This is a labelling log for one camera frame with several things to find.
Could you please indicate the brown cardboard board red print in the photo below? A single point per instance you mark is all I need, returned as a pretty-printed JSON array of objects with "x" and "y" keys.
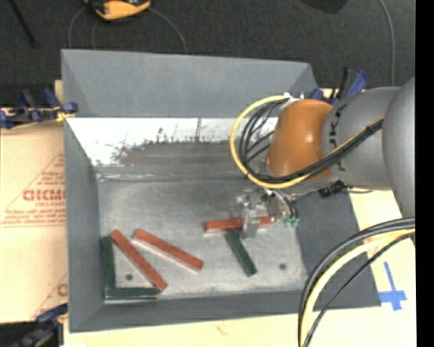
[{"x": 29, "y": 230}]

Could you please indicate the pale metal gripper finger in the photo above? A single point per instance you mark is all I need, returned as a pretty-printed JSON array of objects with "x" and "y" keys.
[
  {"x": 251, "y": 230},
  {"x": 246, "y": 205}
]

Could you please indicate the grey metal bin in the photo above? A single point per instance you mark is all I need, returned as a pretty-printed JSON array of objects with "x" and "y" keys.
[{"x": 173, "y": 208}]

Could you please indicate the red-brown block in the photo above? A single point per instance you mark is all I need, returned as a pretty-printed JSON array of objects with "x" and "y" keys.
[
  {"x": 168, "y": 248},
  {"x": 222, "y": 225},
  {"x": 139, "y": 260}
]

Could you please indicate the dark green flat block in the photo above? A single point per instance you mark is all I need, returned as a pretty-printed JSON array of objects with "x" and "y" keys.
[
  {"x": 241, "y": 253},
  {"x": 108, "y": 262},
  {"x": 132, "y": 292}
]

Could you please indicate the black cylinder on white bracket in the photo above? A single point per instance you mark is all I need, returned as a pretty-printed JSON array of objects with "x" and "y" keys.
[{"x": 332, "y": 189}]

